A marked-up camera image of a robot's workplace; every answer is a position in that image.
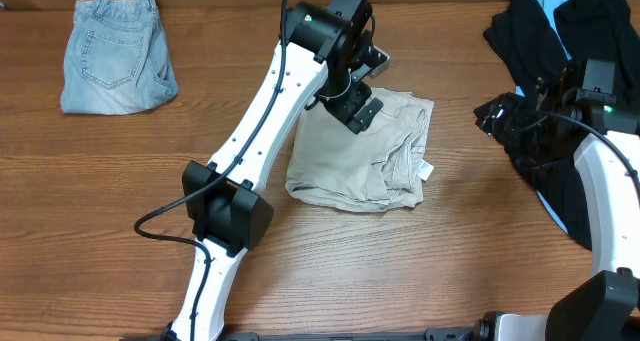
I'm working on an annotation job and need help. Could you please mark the light blue shirt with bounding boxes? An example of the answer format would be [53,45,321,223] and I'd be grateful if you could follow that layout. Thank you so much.
[514,0,576,235]

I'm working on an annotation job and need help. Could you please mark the folded light blue jeans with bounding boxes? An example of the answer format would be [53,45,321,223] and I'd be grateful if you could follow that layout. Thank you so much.
[60,0,179,116]

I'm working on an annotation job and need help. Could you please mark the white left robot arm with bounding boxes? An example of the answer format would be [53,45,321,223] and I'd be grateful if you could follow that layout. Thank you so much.
[160,0,390,340]

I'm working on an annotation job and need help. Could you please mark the beige cotton shorts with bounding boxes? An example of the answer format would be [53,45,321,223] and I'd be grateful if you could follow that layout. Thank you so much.
[285,88,434,213]

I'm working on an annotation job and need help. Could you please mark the black garment pile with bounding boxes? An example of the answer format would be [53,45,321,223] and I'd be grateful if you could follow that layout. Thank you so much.
[483,0,639,249]

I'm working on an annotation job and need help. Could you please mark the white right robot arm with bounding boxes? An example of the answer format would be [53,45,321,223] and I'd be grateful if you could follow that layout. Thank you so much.
[466,59,639,340]

